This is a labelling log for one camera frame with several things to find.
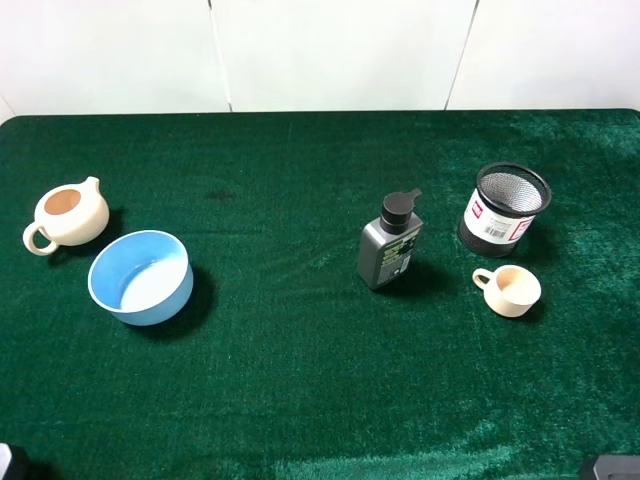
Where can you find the grey pump bottle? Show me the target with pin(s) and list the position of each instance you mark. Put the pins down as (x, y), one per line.
(387, 243)

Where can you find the green velvet tablecloth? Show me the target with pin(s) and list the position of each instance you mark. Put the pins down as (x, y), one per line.
(283, 364)

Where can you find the light blue bowl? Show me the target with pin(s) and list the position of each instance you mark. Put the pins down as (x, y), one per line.
(142, 278)

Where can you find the cream small cup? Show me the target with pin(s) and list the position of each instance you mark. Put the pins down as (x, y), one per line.
(510, 290)

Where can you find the black mesh pen holder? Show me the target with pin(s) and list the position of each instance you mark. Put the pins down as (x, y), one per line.
(505, 201)

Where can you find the cream ceramic teapot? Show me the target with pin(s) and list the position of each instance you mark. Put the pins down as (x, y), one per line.
(68, 215)

